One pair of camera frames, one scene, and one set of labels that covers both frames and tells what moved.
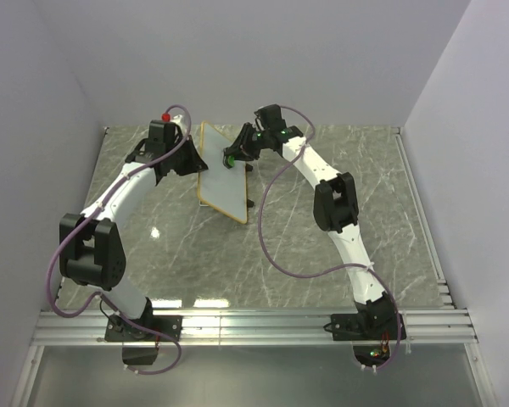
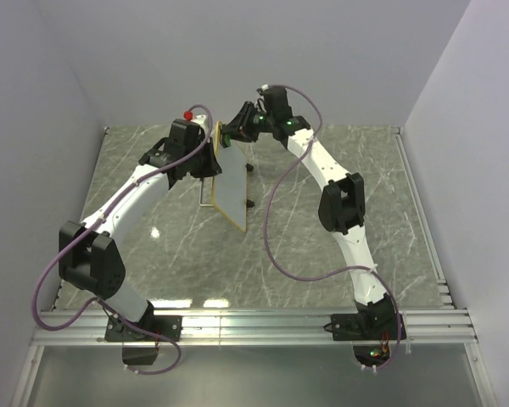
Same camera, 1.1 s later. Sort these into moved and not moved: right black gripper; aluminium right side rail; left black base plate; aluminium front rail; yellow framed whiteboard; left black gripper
Moved: left black gripper; right black gripper; yellow framed whiteboard
Not moved: aluminium front rail; aluminium right side rail; left black base plate
